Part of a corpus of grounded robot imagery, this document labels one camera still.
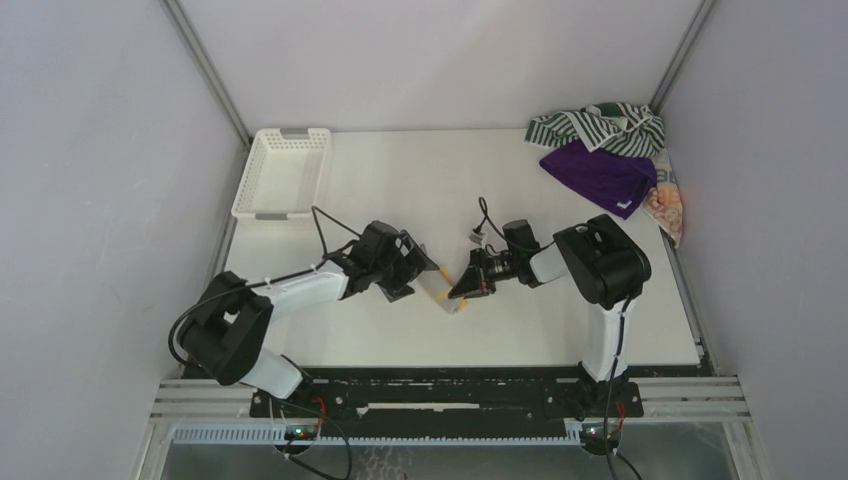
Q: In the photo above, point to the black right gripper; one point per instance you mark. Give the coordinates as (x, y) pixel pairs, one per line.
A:
(477, 273)

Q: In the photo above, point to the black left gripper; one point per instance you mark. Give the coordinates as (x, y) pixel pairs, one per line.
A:
(411, 266)

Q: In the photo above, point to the yellow grey patterned towel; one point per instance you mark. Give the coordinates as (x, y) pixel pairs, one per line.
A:
(438, 284)

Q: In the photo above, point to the purple towel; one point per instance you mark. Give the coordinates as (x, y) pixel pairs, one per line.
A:
(617, 184)

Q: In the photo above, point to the white plastic basket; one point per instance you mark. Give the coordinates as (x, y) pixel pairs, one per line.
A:
(285, 175)

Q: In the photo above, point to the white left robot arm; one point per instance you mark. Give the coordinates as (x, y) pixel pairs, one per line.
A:
(223, 333)

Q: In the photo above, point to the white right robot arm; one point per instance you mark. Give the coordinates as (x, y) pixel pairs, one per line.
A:
(607, 266)

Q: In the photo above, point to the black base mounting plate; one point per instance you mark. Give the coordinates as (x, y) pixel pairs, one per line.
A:
(453, 401)

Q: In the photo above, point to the cream bear print towel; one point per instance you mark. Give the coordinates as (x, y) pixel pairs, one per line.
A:
(664, 203)

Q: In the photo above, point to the green white striped towel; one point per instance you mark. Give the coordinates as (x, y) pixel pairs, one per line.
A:
(622, 129)

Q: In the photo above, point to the right controller board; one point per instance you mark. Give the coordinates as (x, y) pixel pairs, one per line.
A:
(594, 441)

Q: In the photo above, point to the controller board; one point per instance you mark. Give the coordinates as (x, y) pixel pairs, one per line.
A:
(301, 433)
(594, 441)

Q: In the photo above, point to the left controller board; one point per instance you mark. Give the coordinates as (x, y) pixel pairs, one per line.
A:
(301, 433)

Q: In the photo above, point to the white slotted cable duct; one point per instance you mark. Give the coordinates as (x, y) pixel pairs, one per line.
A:
(252, 435)

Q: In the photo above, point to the aluminium corner post left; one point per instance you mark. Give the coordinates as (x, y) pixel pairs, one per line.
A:
(197, 52)

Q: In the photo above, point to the aluminium corner post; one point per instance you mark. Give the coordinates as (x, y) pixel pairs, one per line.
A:
(694, 29)
(197, 52)

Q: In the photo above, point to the aluminium corner post right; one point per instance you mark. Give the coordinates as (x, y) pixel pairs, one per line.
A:
(694, 29)

